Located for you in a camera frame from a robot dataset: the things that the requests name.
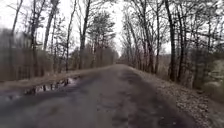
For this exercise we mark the grey dirt path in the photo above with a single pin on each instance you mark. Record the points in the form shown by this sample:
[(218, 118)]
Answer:
[(110, 96)]

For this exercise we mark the row of bare trees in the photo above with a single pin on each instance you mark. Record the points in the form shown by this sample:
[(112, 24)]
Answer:
[(50, 40), (173, 40)]

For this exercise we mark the puddle of water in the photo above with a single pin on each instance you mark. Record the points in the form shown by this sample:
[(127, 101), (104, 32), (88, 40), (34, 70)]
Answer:
[(50, 87)]

